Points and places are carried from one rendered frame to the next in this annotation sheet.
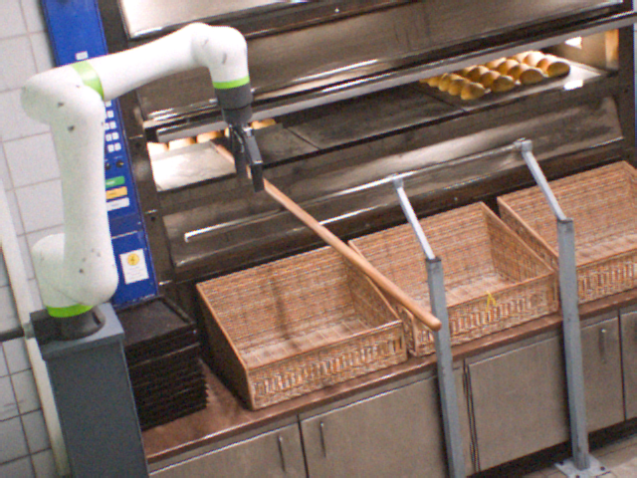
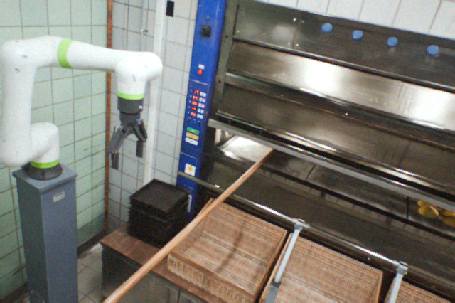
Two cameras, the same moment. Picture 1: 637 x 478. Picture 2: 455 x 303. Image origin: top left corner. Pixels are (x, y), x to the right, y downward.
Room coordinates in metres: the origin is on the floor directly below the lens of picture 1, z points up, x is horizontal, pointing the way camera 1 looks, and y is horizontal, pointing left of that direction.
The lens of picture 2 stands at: (2.41, -0.90, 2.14)
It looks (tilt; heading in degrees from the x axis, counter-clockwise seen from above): 25 degrees down; 42
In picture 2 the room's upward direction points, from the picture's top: 10 degrees clockwise
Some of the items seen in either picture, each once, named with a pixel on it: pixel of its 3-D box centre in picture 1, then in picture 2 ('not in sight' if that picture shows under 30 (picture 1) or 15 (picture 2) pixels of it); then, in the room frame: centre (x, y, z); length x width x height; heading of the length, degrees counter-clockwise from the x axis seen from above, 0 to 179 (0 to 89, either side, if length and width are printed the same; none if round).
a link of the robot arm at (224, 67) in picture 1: (224, 55); (132, 75); (3.03, 0.17, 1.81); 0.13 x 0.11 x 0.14; 33
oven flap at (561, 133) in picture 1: (405, 175); (343, 225); (4.14, -0.33, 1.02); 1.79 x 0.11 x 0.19; 110
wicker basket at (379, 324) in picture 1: (300, 322); (228, 249); (3.70, 0.11, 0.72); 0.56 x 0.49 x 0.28; 109
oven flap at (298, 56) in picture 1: (389, 33); (375, 145); (4.14, -0.33, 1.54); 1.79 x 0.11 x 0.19; 110
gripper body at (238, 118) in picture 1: (239, 122); (129, 122); (3.02, 0.16, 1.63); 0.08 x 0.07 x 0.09; 19
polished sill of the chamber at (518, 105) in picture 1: (397, 136); (352, 203); (4.17, -0.33, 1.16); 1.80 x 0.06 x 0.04; 110
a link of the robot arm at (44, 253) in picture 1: (66, 273); (41, 144); (2.86, 0.64, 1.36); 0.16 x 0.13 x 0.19; 33
